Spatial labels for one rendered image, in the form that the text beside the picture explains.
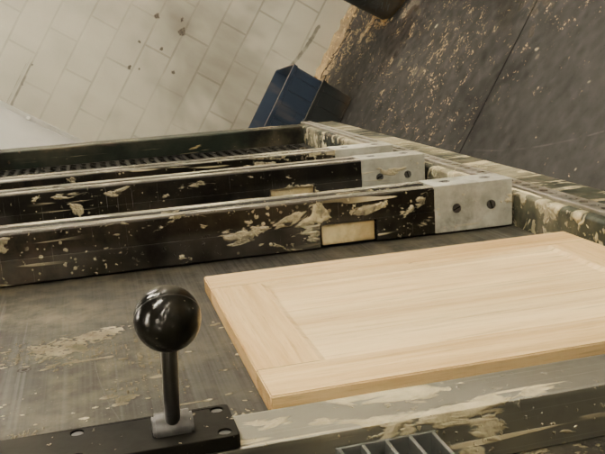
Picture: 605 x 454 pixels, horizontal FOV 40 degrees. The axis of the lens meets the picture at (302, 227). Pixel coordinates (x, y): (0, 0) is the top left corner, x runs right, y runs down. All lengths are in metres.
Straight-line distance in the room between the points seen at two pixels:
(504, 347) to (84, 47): 5.36
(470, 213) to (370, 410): 0.70
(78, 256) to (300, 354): 0.47
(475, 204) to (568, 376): 0.64
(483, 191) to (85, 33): 4.90
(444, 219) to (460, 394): 0.65
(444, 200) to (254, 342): 0.53
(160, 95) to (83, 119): 0.56
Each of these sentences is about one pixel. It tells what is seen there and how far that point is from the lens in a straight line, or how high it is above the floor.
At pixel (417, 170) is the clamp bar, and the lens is 1.56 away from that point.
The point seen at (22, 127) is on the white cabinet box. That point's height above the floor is 1.65.
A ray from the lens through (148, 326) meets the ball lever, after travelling 0.46.
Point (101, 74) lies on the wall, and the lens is 5.95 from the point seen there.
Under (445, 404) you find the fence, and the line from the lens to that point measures 0.59.
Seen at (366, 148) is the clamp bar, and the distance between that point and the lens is 1.70.
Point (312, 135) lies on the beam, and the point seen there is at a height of 0.90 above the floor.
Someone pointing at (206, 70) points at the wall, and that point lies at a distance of 6.03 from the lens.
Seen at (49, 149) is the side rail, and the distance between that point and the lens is 2.36.
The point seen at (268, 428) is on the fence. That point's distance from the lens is 0.56.
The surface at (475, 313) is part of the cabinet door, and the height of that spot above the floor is 1.10.
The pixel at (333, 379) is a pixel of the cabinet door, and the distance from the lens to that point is 0.68.
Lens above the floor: 1.54
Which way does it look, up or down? 18 degrees down
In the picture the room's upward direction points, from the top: 64 degrees counter-clockwise
